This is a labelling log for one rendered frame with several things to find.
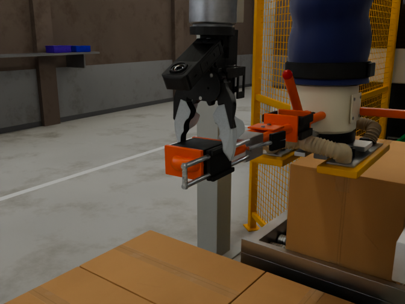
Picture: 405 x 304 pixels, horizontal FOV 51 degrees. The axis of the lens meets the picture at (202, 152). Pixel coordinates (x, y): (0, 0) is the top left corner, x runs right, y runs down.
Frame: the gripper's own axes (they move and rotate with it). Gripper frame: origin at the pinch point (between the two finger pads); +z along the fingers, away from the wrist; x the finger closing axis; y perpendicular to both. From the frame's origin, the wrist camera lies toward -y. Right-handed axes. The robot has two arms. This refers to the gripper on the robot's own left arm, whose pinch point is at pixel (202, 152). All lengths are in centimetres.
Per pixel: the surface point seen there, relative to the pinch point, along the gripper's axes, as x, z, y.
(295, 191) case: 16, 35, 85
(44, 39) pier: 550, -12, 368
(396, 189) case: -17, 27, 84
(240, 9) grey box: 89, -34, 166
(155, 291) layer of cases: 48, 67, 43
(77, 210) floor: 233, 122, 159
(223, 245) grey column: 92, 112, 162
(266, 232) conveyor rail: 32, 61, 96
